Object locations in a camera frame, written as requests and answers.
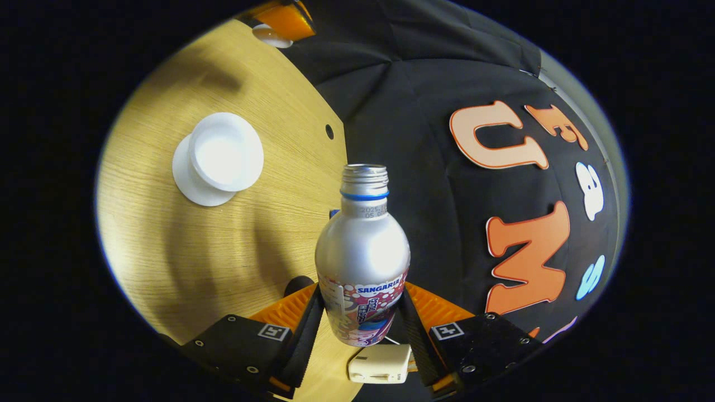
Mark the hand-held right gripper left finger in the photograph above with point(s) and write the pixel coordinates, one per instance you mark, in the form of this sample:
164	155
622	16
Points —
304	335

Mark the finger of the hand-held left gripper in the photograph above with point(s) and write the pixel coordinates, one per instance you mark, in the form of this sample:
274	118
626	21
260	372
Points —
287	22

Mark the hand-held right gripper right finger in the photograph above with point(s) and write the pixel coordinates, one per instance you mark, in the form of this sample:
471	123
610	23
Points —
418	340

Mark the dark round coaster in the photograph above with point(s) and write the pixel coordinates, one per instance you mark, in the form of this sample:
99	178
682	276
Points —
299	285

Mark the silver water bottle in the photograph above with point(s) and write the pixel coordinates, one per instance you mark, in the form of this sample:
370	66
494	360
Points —
362	251

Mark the white teacup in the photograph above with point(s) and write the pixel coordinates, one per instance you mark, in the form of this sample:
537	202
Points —
226	153

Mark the white toaster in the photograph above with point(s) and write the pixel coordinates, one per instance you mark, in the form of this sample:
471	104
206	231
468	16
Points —
380	363

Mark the black backdrop cloth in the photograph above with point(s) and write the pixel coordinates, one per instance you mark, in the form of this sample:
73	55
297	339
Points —
435	212

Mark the white saucer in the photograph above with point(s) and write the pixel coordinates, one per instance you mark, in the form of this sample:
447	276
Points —
192	187

